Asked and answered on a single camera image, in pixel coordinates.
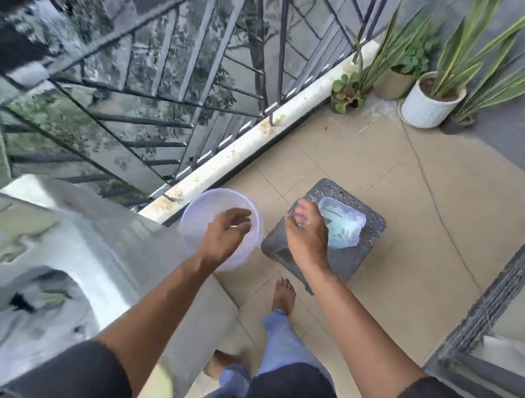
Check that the green snake plant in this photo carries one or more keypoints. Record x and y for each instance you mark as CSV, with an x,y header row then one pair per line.
x,y
386,50

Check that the blue jeans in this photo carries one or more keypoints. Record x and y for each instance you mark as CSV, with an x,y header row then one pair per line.
x,y
283,343

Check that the small dark pot with succulent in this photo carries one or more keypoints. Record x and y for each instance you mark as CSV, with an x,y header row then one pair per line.
x,y
345,94

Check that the white curtain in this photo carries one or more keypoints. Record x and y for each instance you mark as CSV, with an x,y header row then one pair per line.
x,y
508,355

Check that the beige plant pot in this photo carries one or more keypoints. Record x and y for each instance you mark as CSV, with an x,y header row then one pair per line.
x,y
391,85

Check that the person's right forearm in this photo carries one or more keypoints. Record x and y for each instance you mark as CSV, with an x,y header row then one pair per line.
x,y
356,337

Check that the grey speckled plastic stool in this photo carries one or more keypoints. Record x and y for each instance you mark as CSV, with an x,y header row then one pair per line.
x,y
354,264

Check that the short yellow-edged snake plant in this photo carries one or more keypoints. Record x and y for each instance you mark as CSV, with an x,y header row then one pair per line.
x,y
502,87

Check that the dark plant pot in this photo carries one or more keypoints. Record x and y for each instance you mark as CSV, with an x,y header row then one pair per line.
x,y
452,125

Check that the black shirt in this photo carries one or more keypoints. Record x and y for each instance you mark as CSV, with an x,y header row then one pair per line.
x,y
67,379

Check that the person's right foot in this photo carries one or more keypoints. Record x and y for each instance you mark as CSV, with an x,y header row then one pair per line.
x,y
283,296

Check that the black metal balcony railing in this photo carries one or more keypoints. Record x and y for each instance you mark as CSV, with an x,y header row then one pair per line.
x,y
281,47

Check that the white ribbed plant pot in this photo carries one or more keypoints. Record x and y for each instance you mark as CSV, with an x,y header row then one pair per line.
x,y
424,110

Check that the white concrete curb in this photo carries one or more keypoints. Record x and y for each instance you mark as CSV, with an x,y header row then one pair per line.
x,y
247,142

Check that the person's right hand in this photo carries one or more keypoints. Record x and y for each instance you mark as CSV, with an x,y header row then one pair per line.
x,y
308,241

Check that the white washing machine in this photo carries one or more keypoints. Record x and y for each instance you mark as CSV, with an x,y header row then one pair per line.
x,y
71,250

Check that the person's left forearm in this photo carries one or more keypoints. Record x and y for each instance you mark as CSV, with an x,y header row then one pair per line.
x,y
155,317

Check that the person's left hand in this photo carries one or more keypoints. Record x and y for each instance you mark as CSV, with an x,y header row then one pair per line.
x,y
220,242

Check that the small leafy green plant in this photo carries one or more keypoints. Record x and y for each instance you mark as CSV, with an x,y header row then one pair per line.
x,y
415,58

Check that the grey sliding door frame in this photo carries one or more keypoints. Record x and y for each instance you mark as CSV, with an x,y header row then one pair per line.
x,y
486,307

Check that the clear square plastic container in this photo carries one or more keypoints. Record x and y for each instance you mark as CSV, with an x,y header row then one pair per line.
x,y
345,227

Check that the person's right fingers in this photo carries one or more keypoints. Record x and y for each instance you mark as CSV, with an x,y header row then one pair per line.
x,y
306,211

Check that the clear round plastic bowl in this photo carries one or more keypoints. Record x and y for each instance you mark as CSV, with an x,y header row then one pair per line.
x,y
197,220

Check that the person's left fingers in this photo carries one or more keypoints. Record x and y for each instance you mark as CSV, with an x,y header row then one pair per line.
x,y
240,217

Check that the tall yellow-edged snake plant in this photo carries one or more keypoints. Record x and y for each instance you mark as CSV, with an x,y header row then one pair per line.
x,y
458,61

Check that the person's foot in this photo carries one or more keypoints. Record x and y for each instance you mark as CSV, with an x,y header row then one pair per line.
x,y
283,296
218,363

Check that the person's left foot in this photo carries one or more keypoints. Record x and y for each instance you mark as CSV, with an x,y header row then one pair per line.
x,y
218,363

